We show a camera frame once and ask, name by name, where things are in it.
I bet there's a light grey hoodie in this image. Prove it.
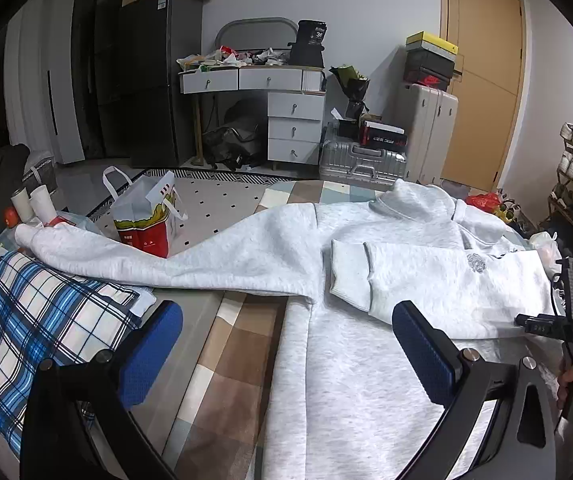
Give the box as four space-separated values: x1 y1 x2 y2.
15 181 551 479

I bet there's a grey mattress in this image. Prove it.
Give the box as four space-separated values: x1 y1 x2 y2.
131 289 224 468

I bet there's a brown checked bed sheet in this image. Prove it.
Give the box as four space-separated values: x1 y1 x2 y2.
164 194 404 479

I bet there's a blue white plaid pillow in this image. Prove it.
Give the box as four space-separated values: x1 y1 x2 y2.
0 250 156 454

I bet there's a red white paper bag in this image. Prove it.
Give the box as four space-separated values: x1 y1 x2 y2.
102 166 188 258

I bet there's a red plastic bag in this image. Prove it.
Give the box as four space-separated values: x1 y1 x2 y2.
465 192 501 214

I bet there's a white paper cup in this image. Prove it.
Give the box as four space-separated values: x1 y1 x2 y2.
29 184 58 226

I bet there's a silver suitcase lying flat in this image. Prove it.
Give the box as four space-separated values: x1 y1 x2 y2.
318 127 407 191

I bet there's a red black shoebox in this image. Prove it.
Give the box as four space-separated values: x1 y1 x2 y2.
359 120 407 153

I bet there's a white upright suitcase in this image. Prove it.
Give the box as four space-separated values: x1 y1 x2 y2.
393 82 458 184

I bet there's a black flower bouquet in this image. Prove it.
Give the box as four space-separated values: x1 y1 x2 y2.
330 65 370 120

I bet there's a yellow black shoebox stack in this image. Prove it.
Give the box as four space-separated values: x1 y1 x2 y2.
403 32 459 91

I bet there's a white grey dressing table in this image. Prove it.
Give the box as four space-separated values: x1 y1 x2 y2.
177 18 327 171

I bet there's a wooden door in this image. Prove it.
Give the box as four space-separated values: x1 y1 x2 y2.
441 0 525 191

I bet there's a black refrigerator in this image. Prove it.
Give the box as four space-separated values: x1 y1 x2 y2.
119 0 202 169

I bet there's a black bag on table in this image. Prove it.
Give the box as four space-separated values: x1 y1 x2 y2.
289 20 327 68

